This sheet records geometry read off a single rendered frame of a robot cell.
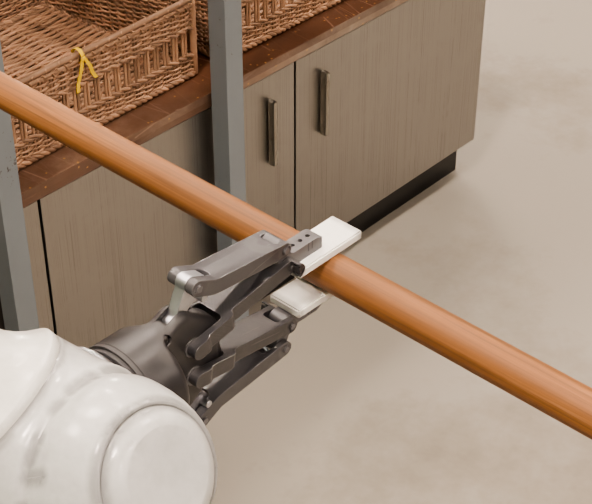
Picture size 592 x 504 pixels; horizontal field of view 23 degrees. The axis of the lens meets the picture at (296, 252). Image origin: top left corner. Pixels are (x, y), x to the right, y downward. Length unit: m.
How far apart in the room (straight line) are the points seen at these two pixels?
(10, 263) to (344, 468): 0.73
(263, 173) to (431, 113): 0.53
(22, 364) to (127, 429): 0.07
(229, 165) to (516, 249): 0.83
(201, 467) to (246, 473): 1.88
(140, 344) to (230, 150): 1.59
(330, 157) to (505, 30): 1.22
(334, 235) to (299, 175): 1.74
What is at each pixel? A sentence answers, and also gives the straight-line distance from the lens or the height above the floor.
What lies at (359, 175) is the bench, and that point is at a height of 0.20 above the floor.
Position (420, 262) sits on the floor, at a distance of 3.09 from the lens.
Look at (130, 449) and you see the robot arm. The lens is 0.71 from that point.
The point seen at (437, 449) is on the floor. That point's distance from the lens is 2.66.
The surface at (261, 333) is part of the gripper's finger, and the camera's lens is 1.05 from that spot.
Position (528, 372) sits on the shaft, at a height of 1.21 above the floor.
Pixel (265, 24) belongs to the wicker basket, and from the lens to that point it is 2.66.
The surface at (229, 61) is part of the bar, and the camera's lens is 2.45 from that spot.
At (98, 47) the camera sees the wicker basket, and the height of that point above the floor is 0.73.
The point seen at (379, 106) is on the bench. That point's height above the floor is 0.34.
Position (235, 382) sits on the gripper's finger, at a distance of 1.06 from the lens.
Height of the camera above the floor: 1.85
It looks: 37 degrees down
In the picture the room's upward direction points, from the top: straight up
